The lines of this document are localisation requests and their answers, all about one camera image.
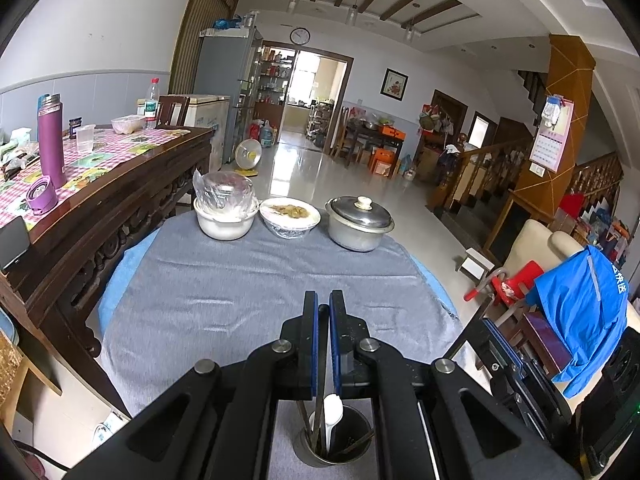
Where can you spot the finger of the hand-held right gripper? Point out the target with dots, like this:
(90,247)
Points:
(540,390)
(480,350)

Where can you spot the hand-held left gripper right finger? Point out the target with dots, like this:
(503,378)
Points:
(336,350)

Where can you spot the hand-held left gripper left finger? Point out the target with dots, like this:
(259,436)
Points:
(311,350)

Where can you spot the single thin chopstick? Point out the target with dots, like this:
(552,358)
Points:
(323,360)

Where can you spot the white plastic spoon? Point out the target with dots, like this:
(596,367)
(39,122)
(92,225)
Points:
(332,412)

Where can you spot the metal utensil holder cup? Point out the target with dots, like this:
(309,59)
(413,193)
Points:
(350,432)

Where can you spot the bundle of dark chopsticks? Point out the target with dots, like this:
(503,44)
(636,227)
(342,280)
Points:
(362,441)

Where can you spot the red child's chair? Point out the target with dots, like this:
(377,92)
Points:
(515,280)

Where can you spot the blue jacket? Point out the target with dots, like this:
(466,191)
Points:
(575,310)

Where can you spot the small white stool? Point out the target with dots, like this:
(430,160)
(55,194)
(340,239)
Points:
(475,262)

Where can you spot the grey table cloth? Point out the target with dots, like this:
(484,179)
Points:
(225,285)

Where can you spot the aluminium pot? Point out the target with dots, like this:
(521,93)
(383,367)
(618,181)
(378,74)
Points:
(352,237)

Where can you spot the cream armchair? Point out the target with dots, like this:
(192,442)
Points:
(535,245)

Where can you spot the plastic-wrapped bowl of food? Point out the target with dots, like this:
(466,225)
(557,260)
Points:
(290,217)

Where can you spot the aluminium pot lid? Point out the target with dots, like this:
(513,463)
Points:
(360,212)

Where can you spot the white pot with plastic bag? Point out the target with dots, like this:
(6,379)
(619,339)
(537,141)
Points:
(225,210)

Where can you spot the wooden stair railing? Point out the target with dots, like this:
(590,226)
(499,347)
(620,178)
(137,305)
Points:
(480,165)

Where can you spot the orange box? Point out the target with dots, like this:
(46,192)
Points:
(384,162)

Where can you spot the light blue table cover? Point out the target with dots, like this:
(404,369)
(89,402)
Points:
(125,280)

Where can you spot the small floor fan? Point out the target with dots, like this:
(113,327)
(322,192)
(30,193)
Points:
(248,154)

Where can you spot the dark wooden dining table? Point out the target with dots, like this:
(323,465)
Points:
(370,135)

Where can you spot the large water jug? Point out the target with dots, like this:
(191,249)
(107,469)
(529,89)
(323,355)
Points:
(267,135)

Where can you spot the carved wooden side table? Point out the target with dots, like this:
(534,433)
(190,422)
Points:
(110,220)

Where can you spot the wooden column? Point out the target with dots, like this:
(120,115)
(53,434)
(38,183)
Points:
(555,120)

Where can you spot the white chest freezer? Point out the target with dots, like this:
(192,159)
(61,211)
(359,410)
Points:
(210,120)

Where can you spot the wooden chair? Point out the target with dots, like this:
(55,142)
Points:
(172,110)

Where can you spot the checked pink table cover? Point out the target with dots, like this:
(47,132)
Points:
(115,152)

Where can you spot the grey refrigerator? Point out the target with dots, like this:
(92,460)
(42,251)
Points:
(225,75)

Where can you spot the clear food container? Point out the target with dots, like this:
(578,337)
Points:
(127,124)

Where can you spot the plastic water bottle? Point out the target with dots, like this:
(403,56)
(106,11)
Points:
(151,105)

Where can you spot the clear plastic cup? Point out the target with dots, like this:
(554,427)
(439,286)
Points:
(85,139)

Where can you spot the purple thermos cap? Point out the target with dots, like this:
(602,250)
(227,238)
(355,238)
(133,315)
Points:
(41,195)

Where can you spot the black phone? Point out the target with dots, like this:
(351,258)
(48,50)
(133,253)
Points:
(12,242)

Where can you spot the purple thermos bottle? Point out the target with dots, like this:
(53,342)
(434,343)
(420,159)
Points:
(51,140)

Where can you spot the wall calendar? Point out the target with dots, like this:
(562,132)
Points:
(549,140)

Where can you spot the framed wall picture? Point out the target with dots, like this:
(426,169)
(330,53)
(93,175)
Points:
(394,83)

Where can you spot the round wall clock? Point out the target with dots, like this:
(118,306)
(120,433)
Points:
(300,36)

